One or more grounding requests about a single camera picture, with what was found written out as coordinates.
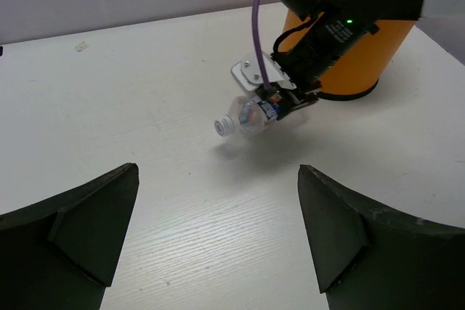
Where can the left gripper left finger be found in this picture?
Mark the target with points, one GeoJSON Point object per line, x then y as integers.
{"type": "Point", "coordinates": [62, 252]}

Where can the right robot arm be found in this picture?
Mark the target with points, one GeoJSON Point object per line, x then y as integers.
{"type": "Point", "coordinates": [331, 28]}

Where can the clear bottle blue orange label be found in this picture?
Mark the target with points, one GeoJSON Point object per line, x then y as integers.
{"type": "Point", "coordinates": [249, 115]}

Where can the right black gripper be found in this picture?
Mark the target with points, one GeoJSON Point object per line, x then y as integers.
{"type": "Point", "coordinates": [278, 102]}

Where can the orange cylindrical bin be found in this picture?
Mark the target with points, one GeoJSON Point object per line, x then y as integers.
{"type": "Point", "coordinates": [357, 73]}

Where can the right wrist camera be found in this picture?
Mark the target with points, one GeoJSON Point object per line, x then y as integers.
{"type": "Point", "coordinates": [248, 75]}

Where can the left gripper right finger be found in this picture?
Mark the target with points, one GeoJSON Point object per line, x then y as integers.
{"type": "Point", "coordinates": [368, 255]}

